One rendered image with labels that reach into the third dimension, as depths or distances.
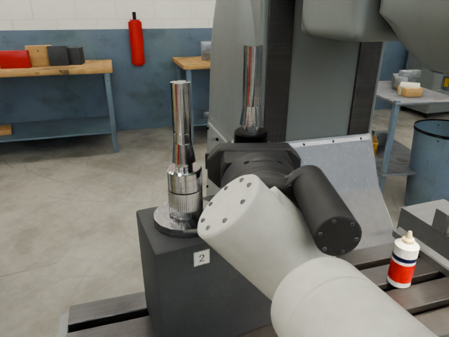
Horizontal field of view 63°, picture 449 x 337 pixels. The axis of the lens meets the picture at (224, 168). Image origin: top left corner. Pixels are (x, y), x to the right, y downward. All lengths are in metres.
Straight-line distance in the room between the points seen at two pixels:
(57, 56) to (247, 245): 3.94
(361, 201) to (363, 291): 0.81
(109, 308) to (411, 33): 0.62
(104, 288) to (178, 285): 1.70
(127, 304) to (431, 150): 2.48
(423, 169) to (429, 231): 2.11
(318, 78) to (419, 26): 0.40
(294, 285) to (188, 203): 0.28
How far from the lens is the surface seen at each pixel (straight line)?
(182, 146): 0.46
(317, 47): 0.91
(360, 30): 0.64
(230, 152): 0.45
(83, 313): 0.69
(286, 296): 0.22
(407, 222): 0.88
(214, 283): 0.52
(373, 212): 1.02
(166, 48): 4.66
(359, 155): 1.02
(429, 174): 2.93
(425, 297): 0.76
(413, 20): 0.58
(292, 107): 0.91
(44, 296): 2.25
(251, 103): 0.48
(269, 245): 0.27
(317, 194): 0.30
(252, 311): 0.59
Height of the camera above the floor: 1.39
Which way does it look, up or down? 23 degrees down
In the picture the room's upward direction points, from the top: straight up
